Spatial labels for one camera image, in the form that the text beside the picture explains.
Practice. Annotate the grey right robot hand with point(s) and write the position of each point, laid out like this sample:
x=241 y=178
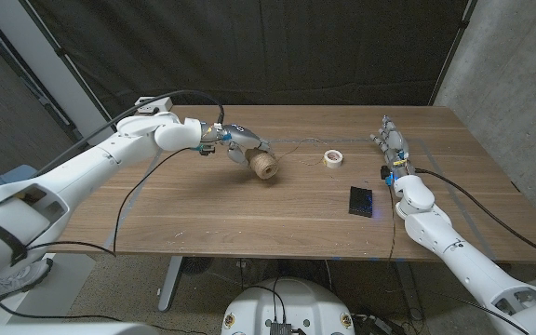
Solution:
x=393 y=144

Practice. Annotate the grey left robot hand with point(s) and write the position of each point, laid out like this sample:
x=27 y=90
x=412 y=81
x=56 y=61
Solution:
x=245 y=137

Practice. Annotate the jute twine spool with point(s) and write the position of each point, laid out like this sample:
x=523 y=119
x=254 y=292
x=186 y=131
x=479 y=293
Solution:
x=264 y=166

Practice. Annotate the jute twine strand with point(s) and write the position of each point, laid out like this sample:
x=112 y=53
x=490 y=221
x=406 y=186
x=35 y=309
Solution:
x=308 y=138

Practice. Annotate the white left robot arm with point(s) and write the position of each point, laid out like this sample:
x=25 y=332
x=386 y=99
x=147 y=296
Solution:
x=86 y=163

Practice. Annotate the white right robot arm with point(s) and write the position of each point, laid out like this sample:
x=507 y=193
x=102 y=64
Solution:
x=459 y=260

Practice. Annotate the grey tape marking strip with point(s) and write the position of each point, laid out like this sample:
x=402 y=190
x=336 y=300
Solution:
x=361 y=139
x=130 y=205
x=434 y=158

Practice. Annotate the black package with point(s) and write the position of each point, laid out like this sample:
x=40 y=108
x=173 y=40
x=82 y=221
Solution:
x=361 y=201

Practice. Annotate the white tape roll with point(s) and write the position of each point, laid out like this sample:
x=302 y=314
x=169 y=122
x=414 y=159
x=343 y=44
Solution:
x=328 y=163

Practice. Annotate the black backdrop curtain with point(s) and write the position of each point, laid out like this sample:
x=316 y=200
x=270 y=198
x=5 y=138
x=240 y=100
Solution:
x=272 y=46

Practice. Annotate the white power strip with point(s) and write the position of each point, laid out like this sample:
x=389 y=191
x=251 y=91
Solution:
x=154 y=104

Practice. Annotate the black backdrop stand pole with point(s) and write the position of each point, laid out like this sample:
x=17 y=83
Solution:
x=452 y=49
x=63 y=53

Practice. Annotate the dark round ribbed object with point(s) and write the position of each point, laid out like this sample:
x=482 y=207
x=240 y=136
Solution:
x=195 y=266

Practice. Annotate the grey metal table leg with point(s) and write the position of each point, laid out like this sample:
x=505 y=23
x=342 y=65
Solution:
x=405 y=288
x=170 y=284

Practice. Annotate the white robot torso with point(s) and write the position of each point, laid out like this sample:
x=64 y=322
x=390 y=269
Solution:
x=291 y=302

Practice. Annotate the grey sneaker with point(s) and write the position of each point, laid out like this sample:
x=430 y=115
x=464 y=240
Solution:
x=17 y=279

